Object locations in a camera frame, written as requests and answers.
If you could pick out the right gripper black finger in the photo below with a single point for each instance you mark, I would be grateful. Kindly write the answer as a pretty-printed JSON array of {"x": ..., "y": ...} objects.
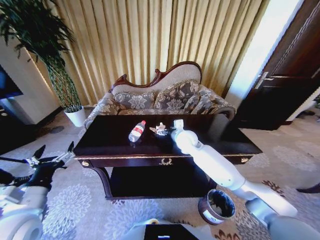
[{"x": 162, "y": 132}]

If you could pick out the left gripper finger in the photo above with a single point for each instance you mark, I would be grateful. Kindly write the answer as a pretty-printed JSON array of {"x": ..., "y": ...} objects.
[
  {"x": 70, "y": 150},
  {"x": 37, "y": 155}
]

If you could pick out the pale paper trash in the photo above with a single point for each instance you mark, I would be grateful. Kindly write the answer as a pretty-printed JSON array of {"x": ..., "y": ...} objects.
[{"x": 156, "y": 128}]

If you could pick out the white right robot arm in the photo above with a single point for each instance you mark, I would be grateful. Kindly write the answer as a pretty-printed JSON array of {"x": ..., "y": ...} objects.
[{"x": 212, "y": 165}]

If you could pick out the brown trash bin black liner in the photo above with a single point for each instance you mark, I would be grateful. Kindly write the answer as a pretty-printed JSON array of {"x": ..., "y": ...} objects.
[{"x": 216, "y": 208}]

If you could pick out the clear plastic bottle red label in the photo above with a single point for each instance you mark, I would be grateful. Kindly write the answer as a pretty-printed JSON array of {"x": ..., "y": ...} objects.
[{"x": 137, "y": 132}]

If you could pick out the white plant pot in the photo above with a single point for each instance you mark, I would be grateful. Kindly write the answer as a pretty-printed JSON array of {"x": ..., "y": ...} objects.
[{"x": 76, "y": 116}]

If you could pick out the large floral fringed cushion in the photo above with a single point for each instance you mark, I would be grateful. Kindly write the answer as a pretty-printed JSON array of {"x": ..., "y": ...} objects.
[{"x": 176, "y": 96}]

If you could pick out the dark television cabinet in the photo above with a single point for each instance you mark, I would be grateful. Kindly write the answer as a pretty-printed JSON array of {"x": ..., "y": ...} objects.
[{"x": 12, "y": 127}]

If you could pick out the small floral sofa cushion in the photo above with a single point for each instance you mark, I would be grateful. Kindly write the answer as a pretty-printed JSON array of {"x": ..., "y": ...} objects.
[{"x": 133, "y": 101}]

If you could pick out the dark wooden coffee table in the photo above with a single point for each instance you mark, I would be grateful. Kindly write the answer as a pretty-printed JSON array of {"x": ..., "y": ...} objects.
[{"x": 112, "y": 142}]

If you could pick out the floral carved wooden sofa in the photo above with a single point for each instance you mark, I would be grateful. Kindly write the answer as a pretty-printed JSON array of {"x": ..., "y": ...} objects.
[{"x": 175, "y": 75}]

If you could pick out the flat screen television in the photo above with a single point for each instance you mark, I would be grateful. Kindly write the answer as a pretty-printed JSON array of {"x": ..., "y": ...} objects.
[{"x": 7, "y": 82}]

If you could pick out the yellow ringed robot button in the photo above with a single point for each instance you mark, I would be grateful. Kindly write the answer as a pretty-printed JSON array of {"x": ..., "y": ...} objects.
[{"x": 153, "y": 221}]

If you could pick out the golden pleated curtain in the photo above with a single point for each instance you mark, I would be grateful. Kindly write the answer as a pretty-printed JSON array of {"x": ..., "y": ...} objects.
[{"x": 125, "y": 37}]

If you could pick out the tall green potted plant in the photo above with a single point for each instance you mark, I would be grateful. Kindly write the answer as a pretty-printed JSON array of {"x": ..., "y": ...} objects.
[{"x": 37, "y": 30}]

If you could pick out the dark wooden door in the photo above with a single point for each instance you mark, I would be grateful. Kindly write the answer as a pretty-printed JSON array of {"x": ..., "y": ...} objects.
[{"x": 287, "y": 62}]

